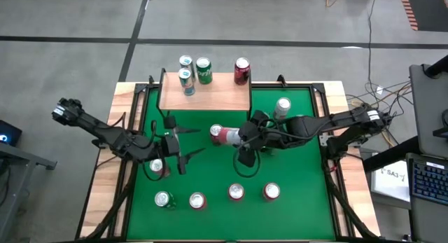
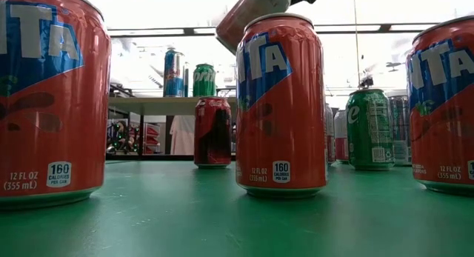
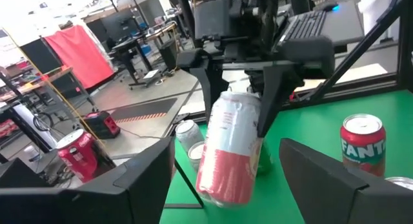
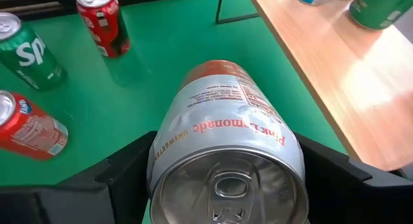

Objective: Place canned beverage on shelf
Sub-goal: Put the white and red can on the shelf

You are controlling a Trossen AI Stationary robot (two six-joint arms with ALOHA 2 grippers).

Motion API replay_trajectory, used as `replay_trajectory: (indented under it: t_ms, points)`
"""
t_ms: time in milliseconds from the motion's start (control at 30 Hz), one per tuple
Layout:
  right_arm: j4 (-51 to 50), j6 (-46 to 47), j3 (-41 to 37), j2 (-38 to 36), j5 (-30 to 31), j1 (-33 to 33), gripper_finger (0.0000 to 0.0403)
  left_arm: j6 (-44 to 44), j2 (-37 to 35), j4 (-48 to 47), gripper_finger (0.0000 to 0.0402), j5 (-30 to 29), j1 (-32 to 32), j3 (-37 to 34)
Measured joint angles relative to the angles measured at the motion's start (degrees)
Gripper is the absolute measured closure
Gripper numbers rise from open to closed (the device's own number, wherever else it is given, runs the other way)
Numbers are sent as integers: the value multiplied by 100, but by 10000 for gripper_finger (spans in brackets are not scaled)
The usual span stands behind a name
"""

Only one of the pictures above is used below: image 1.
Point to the wooden shelf with black frame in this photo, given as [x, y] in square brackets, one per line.
[217, 96]

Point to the green Sprite can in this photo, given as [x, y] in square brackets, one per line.
[204, 73]
[162, 198]

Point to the black computer with blue light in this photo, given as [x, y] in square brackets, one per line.
[8, 131]

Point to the grey side table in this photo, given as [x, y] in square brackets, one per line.
[21, 157]

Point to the silver mounting bracket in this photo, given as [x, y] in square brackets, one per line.
[323, 140]

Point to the black aluminium table frame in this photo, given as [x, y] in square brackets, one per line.
[297, 85]

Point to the green table mat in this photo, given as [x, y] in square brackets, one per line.
[227, 218]

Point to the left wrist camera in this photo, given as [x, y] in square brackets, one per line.
[169, 122]

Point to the orange Fanta can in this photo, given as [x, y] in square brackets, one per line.
[272, 190]
[197, 200]
[236, 191]

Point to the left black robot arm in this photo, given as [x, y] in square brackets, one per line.
[105, 134]

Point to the slim blue beverage can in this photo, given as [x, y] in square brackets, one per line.
[187, 83]
[186, 61]

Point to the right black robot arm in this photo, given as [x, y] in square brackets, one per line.
[315, 123]

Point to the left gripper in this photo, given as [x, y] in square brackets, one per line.
[172, 146]

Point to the white SA3 sign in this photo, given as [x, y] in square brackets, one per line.
[388, 180]

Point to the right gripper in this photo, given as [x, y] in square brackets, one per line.
[257, 134]

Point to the grey desk panel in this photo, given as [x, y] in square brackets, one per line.
[427, 106]

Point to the black mat with orange stripes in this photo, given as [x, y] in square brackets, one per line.
[430, 8]

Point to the black desk beam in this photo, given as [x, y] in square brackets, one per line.
[388, 154]

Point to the white and red can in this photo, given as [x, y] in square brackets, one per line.
[283, 104]

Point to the silver beverage can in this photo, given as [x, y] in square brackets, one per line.
[229, 136]

